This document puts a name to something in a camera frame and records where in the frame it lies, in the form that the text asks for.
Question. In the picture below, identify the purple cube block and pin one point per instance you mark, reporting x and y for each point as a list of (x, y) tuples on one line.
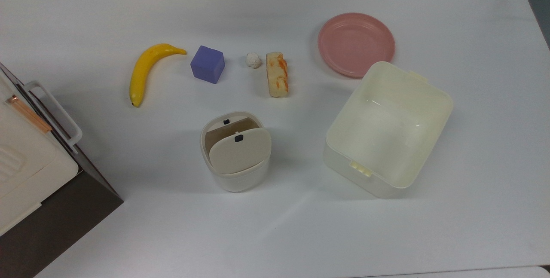
[(207, 64)]

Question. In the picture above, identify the yellow banana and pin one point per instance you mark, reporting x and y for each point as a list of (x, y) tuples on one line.
[(144, 69)]

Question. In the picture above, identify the pink round plate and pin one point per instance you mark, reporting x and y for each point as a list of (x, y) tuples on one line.
[(355, 44)]

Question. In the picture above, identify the small white trash can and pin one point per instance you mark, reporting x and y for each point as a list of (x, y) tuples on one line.
[(238, 181)]

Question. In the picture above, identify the cream plastic storage box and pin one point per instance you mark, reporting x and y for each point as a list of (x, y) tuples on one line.
[(389, 129)]

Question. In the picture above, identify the white and brown oven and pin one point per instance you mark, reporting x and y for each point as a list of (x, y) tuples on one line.
[(38, 196)]

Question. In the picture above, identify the white paper ball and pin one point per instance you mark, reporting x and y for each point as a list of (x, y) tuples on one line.
[(253, 60)]

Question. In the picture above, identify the toy fried shrimp bread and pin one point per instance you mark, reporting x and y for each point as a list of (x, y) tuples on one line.
[(277, 74)]

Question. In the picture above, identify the beige swing trash lid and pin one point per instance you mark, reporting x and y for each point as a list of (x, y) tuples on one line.
[(239, 151)]

